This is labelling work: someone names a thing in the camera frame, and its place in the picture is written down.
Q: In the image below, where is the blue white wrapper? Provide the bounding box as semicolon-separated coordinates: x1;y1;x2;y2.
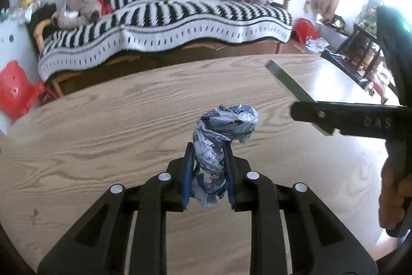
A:
190;104;260;209

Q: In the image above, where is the dark red packet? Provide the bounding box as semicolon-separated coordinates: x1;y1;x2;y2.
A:
39;86;60;106

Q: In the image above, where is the black side table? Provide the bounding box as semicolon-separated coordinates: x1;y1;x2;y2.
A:
322;22;397;102

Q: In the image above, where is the wooden sofa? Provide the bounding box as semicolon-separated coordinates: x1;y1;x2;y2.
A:
34;0;294;98

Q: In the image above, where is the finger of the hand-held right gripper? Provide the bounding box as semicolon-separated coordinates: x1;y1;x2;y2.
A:
266;59;316;102
290;100;400;138

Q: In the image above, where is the red plastic stool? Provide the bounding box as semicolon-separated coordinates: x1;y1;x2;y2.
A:
0;60;46;123

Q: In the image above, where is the person's right hand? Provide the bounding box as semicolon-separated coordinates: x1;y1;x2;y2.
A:
379;162;412;230

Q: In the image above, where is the beige plush toy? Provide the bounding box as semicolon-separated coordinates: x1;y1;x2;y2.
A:
51;0;102;30

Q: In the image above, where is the black white striped blanket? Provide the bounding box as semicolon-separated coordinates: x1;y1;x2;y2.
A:
38;0;293;82

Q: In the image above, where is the red plastic bag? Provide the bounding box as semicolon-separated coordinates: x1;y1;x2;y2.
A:
294;18;319;44

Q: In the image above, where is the red cushion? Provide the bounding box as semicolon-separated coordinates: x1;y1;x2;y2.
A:
89;0;113;16

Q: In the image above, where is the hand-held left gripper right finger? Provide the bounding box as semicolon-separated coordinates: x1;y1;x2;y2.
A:
224;142;379;275

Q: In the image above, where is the white paper litter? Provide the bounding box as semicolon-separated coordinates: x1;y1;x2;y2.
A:
304;38;329;53

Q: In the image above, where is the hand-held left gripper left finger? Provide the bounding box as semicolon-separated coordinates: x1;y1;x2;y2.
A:
37;141;195;275

